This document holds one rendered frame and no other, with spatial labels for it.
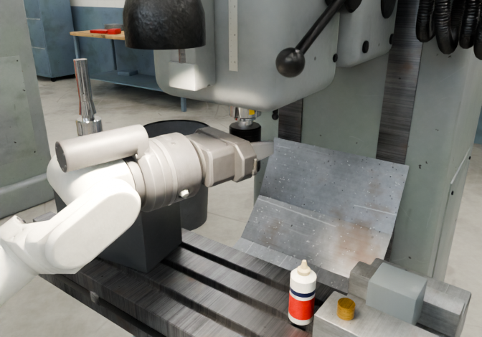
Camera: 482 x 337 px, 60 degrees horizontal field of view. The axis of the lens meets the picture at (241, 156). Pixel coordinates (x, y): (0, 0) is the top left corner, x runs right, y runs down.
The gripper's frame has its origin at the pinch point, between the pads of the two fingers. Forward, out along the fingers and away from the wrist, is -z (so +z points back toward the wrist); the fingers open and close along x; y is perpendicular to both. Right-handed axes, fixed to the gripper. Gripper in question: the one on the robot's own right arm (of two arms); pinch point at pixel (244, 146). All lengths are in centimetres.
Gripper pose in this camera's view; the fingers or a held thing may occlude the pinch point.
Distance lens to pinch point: 62.4
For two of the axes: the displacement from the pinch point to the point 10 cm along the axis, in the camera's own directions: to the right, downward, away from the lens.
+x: -6.5, -2.8, 7.1
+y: 0.0, 9.3, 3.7
